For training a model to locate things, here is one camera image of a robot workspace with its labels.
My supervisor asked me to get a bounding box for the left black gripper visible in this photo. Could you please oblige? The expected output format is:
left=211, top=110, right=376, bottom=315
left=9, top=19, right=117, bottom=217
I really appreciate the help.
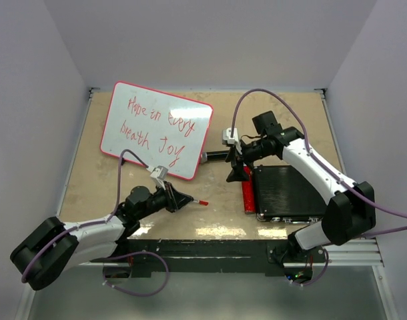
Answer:
left=137, top=180, right=193, bottom=220

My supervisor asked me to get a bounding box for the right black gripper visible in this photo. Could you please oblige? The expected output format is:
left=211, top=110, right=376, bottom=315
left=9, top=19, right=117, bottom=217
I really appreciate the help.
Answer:
left=226, top=137, right=270, bottom=183

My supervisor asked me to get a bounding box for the pink framed whiteboard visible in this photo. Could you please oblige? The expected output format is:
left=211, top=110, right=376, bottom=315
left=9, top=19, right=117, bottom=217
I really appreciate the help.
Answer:
left=100, top=81, right=214, bottom=181

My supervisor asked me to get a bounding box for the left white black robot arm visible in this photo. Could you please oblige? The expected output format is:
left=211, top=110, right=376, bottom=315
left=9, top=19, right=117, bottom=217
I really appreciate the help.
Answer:
left=9, top=182, right=196, bottom=291

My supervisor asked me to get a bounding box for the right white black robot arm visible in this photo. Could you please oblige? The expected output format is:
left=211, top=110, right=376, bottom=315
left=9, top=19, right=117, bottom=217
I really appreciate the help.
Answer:
left=222, top=111, right=376, bottom=262

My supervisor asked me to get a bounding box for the black handheld microphone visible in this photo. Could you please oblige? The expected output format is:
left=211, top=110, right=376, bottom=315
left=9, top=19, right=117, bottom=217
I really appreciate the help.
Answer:
left=199, top=151, right=229, bottom=164

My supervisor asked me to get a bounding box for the red glitter microphone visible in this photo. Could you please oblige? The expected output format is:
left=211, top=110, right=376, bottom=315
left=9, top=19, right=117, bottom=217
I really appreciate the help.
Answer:
left=242, top=166, right=256, bottom=215

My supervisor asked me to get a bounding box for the black ribbed case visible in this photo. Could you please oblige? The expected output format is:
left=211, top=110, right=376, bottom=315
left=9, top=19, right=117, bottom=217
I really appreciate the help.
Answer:
left=251, top=165, right=326, bottom=224

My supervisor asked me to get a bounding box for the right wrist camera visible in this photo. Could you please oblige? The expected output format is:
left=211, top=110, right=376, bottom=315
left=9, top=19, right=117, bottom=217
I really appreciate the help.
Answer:
left=222, top=127, right=240, bottom=147

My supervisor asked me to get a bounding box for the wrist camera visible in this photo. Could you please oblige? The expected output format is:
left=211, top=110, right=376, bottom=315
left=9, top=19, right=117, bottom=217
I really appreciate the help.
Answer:
left=222, top=127, right=240, bottom=147
left=147, top=165, right=168, bottom=189

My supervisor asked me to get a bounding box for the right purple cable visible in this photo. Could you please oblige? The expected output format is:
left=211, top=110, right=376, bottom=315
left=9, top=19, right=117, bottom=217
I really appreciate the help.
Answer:
left=230, top=88, right=407, bottom=239

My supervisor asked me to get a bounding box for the purple cable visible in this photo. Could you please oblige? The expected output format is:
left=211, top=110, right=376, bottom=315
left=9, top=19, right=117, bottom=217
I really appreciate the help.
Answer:
left=21, top=149, right=153, bottom=284
left=230, top=88, right=407, bottom=239

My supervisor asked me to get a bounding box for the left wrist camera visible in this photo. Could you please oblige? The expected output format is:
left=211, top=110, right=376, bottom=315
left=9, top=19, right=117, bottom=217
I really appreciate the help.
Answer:
left=147, top=165, right=168, bottom=189

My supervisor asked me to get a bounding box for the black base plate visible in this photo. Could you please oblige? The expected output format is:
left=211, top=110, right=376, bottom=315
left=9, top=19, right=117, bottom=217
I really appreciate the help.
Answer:
left=116, top=239, right=326, bottom=277

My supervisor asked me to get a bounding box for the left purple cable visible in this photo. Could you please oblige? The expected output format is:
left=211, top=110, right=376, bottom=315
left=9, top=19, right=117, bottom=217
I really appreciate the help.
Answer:
left=21, top=149, right=153, bottom=284

